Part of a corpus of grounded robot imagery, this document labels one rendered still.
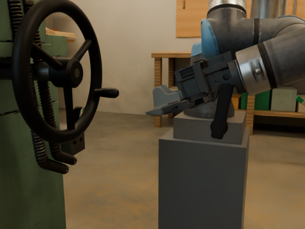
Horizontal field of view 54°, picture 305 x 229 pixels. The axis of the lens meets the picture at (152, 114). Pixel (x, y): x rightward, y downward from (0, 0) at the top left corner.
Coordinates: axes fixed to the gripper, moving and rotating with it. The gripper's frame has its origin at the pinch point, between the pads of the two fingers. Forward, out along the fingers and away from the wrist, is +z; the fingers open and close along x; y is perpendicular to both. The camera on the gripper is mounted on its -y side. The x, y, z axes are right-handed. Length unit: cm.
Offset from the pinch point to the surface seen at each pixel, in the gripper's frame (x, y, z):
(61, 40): -17.2, 27.3, 25.6
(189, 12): -323, 72, 32
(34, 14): 17.6, 23.7, 6.9
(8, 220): 10.3, -12.6, 40.1
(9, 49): 14.3, 21.7, 17.3
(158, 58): -262, 29, 71
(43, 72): 9.9, 16.1, 15.3
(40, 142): 11.8, 2.8, 21.0
